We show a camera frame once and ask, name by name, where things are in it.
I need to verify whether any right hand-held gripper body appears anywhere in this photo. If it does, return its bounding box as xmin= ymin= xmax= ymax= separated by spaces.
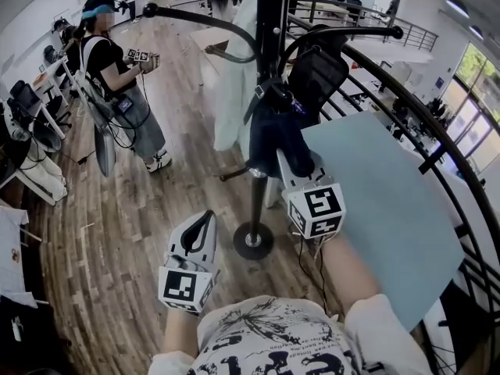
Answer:
xmin=276 ymin=148 xmax=348 ymax=241

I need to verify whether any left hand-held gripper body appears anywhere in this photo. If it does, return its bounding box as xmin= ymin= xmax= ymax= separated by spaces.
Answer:
xmin=157 ymin=210 xmax=220 ymax=314

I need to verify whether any dark navy garment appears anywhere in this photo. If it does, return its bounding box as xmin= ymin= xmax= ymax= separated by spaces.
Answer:
xmin=243 ymin=77 xmax=317 ymax=179

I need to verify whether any black metal coat rack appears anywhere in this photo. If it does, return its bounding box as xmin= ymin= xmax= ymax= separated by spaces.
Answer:
xmin=141 ymin=0 xmax=404 ymax=261

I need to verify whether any person's left forearm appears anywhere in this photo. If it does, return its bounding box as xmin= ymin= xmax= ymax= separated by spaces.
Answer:
xmin=161 ymin=309 xmax=201 ymax=362

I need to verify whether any person's right forearm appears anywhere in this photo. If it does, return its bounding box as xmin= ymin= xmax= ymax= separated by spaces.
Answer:
xmin=319 ymin=233 xmax=383 ymax=316

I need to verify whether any light blue table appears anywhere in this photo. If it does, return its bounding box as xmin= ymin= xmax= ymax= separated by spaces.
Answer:
xmin=299 ymin=110 xmax=466 ymax=332

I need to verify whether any white printed T-shirt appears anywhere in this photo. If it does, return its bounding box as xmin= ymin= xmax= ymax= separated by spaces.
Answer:
xmin=147 ymin=294 xmax=431 ymax=375

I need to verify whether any black mesh office chair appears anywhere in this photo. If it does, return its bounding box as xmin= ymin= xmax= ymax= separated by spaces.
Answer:
xmin=287 ymin=24 xmax=349 ymax=121

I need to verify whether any black metal railing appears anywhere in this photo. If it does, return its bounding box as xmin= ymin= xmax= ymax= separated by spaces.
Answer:
xmin=287 ymin=0 xmax=500 ymax=375

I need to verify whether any pale white hanging garment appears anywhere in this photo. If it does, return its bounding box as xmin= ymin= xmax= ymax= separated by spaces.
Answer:
xmin=212 ymin=0 xmax=262 ymax=152

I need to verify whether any table with white tablecloth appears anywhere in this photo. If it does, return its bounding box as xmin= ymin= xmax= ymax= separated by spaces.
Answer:
xmin=0 ymin=204 xmax=41 ymax=309

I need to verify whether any large window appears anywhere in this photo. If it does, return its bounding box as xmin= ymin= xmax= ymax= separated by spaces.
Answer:
xmin=448 ymin=41 xmax=500 ymax=173

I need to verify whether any white desk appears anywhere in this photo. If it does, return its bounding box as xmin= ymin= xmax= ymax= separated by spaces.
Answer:
xmin=32 ymin=55 xmax=85 ymax=141

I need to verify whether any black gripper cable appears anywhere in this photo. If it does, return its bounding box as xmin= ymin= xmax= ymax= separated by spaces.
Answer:
xmin=297 ymin=232 xmax=330 ymax=314

